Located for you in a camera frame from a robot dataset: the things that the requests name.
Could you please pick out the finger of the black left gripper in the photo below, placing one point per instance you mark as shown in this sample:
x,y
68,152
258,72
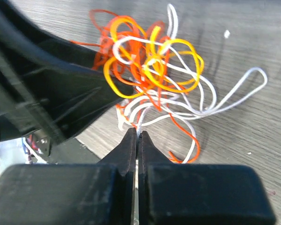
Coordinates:
x,y
46,82

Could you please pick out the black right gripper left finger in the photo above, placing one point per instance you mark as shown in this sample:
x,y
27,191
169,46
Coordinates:
x,y
72,194

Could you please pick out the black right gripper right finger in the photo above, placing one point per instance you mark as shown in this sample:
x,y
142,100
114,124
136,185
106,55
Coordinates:
x,y
198,194

